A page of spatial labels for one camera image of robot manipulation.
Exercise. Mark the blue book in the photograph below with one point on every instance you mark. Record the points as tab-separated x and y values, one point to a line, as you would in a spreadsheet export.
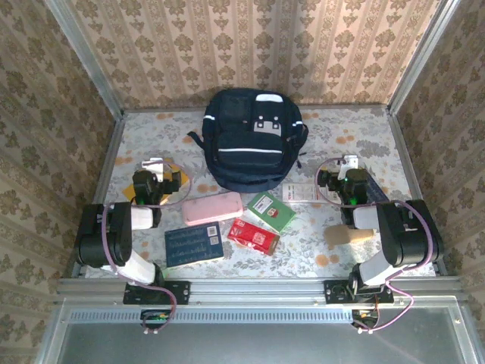
193	244
377	191

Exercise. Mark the yellow book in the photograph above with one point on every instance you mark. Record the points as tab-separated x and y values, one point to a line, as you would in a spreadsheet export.
183	178

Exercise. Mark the beige cardboard roll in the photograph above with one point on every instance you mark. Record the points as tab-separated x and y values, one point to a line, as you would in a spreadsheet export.
341	235

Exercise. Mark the white printed packet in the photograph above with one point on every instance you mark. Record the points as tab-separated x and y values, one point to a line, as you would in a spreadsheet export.
299	192

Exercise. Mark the pink pencil case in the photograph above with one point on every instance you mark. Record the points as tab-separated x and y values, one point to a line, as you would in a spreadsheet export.
212	208

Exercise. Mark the green notebook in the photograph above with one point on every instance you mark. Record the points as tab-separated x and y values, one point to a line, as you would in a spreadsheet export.
273	212

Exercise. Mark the navy blue backpack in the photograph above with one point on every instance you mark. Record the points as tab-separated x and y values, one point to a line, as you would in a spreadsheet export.
246	151

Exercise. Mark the red packet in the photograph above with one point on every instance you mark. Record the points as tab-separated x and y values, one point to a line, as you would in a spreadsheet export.
252	237

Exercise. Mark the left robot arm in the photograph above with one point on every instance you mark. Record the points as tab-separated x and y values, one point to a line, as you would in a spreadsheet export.
121	227

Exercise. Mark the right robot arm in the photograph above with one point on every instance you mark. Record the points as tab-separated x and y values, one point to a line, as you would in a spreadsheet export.
398	239

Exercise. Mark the grey metal sheet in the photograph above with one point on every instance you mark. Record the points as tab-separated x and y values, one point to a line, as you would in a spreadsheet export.
246	345

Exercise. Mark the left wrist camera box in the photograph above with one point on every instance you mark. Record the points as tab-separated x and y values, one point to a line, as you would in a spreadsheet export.
153	165

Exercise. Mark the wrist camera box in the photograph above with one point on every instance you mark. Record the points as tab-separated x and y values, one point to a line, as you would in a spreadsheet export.
153	165
350	161

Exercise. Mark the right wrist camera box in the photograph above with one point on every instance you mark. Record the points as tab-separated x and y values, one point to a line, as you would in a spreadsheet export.
350	161

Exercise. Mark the aluminium table side rail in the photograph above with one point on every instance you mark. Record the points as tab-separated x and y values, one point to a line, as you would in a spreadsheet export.
105	170
403	151

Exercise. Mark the aluminium table end rail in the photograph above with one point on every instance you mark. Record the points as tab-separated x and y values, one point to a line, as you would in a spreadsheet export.
363	107

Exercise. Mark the aluminium corner post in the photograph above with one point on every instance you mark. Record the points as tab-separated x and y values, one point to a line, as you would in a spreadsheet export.
85	57
420	57

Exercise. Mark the aluminium mounting rail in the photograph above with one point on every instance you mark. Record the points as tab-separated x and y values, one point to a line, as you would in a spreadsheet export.
257	290

